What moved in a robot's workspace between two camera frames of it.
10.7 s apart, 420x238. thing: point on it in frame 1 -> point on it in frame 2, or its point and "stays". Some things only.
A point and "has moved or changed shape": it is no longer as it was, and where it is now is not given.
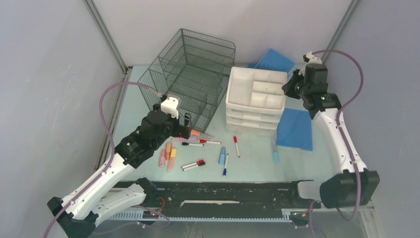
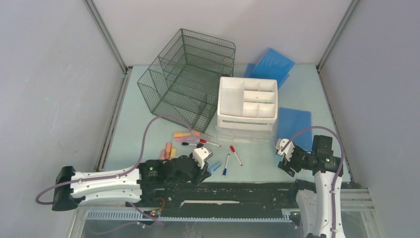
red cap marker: (205, 141) stays
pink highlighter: (162, 159) stays
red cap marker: (235, 138) -> (233, 149)
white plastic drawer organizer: (255, 98) has moved or changed shape
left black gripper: (181, 131) -> (201, 174)
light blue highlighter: (222, 157) -> (212, 168)
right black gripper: (288, 88) -> (285, 164)
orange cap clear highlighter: (195, 133) stays
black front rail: (228, 199) stays
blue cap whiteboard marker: (225, 171) stays
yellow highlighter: (173, 152) stays
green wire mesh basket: (194, 67) stays
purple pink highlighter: (180, 139) stays
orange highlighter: (168, 149) stays
